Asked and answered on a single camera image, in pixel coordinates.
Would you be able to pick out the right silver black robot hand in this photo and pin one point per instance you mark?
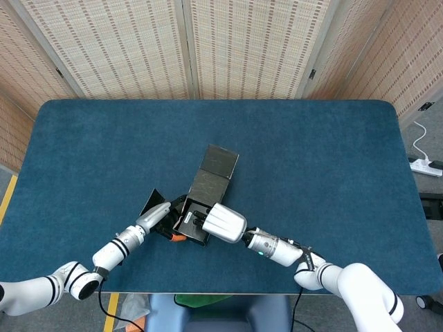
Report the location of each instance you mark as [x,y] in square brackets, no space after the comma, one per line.
[225,223]

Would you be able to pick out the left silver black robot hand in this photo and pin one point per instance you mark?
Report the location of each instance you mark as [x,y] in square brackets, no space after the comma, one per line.
[152,216]

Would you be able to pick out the black cardboard folding box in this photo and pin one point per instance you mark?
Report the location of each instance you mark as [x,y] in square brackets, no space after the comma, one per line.
[211,186]

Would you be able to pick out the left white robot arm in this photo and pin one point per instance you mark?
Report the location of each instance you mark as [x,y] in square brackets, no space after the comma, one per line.
[110,252]

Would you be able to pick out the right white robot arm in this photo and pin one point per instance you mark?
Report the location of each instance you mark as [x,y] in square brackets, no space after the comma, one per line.
[277,250]

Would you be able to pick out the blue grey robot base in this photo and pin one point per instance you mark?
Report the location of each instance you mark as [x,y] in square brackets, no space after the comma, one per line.
[221,321]

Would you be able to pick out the translucent plastic bag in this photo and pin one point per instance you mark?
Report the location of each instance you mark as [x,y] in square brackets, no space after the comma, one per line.
[133,307]

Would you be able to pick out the blue felt table cover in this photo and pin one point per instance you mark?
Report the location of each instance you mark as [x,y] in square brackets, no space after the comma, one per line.
[311,155]

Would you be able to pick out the small orange object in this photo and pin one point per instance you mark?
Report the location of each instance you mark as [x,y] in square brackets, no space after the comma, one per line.
[135,328]

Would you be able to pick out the woven bamboo screen panel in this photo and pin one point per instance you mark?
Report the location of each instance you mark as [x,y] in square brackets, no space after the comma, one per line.
[10,138]
[380,52]
[121,45]
[249,45]
[27,62]

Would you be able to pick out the black screen hinge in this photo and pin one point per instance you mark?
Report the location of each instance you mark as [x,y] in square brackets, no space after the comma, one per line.
[59,72]
[425,105]
[312,73]

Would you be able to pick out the white power strip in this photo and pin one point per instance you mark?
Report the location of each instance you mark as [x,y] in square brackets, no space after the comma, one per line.
[424,167]

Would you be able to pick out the black equipment base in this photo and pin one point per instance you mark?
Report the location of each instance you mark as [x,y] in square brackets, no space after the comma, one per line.
[432,207]

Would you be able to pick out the black caster wheel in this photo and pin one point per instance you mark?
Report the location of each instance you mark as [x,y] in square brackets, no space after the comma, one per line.
[423,302]

